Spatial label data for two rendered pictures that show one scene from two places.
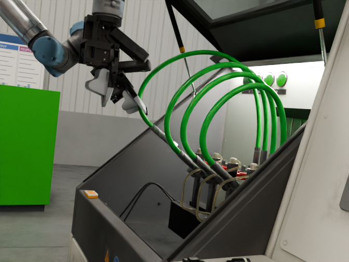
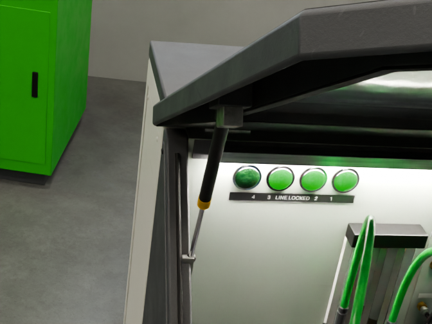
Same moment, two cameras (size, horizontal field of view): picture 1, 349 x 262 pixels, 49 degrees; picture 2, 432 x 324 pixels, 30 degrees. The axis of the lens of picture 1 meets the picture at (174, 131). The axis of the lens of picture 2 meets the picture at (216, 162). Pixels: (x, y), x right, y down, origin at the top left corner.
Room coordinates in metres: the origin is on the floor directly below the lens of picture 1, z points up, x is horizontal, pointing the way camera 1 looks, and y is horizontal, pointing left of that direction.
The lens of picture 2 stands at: (1.17, 0.96, 2.05)
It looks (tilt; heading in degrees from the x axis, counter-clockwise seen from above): 28 degrees down; 283
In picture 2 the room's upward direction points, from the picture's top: 8 degrees clockwise
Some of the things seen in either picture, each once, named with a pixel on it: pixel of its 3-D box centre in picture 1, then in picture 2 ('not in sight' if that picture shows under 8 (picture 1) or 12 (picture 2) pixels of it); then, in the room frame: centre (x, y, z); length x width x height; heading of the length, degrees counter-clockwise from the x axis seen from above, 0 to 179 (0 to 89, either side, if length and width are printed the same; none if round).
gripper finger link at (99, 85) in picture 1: (99, 87); not in sight; (0.93, 0.19, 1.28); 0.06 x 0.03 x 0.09; 117
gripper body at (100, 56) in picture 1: (101, 43); not in sight; (0.94, 0.20, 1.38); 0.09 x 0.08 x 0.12; 117
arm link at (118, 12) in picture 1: (108, 10); not in sight; (0.94, 0.19, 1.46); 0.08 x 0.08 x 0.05
